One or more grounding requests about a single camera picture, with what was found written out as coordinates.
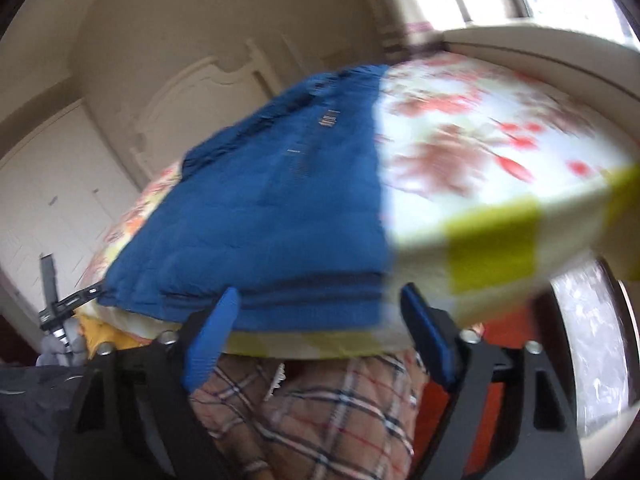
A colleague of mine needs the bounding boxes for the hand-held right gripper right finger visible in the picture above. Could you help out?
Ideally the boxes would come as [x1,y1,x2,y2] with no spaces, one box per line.
[400,282,586,480]

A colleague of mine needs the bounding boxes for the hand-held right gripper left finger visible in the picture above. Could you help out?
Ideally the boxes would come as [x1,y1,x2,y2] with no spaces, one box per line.
[52,286,242,480]

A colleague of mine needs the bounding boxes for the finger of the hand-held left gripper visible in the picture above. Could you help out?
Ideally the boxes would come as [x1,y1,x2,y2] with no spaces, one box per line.
[40,283,105,333]
[40,255,61,312]

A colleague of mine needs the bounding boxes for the blue quilted jacket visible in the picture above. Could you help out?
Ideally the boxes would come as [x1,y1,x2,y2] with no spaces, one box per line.
[95,64,393,333]

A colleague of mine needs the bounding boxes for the person's left hand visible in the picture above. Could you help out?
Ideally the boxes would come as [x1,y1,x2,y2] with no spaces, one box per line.
[37,322,90,368]

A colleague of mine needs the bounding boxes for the white wardrobe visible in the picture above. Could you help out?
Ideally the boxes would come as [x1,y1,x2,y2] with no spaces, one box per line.
[0,97,141,331]

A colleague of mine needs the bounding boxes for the person's plaid pants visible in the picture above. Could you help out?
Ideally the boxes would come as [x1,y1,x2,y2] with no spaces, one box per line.
[187,350,426,480]

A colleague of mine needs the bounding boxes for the floral bed sheet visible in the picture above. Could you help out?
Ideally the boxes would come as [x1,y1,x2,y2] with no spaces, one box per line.
[80,52,640,361]

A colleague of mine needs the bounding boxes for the white wooden headboard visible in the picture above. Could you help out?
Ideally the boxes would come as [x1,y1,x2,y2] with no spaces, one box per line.
[120,40,281,186]

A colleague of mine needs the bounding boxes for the printed curtain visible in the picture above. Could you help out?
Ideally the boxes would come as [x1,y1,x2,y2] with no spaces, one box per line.
[380,20,441,56]

